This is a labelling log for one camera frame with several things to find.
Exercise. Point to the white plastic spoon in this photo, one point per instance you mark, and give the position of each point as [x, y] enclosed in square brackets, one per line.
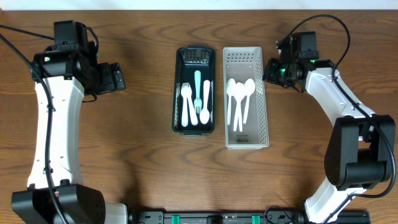
[238, 95]
[238, 123]
[249, 90]
[229, 91]

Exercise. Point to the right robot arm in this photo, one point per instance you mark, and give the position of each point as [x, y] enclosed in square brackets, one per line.
[359, 160]

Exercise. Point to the clear plastic basket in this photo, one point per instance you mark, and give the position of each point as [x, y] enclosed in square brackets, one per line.
[242, 63]

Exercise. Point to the white plastic fork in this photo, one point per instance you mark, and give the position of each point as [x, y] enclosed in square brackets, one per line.
[188, 92]
[184, 94]

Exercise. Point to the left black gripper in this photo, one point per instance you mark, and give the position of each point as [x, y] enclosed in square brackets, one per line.
[115, 78]

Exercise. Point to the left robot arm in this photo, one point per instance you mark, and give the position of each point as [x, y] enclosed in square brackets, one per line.
[55, 193]

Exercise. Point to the black plastic basket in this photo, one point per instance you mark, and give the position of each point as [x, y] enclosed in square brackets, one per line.
[189, 59]

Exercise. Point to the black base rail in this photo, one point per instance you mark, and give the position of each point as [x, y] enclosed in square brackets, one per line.
[271, 216]

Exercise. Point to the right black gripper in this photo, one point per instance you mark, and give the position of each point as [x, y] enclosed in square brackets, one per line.
[269, 73]

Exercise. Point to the mint green plastic fork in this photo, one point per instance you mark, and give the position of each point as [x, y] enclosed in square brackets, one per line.
[197, 100]

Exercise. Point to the white spoon wide handle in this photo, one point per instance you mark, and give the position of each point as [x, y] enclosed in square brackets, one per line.
[205, 114]

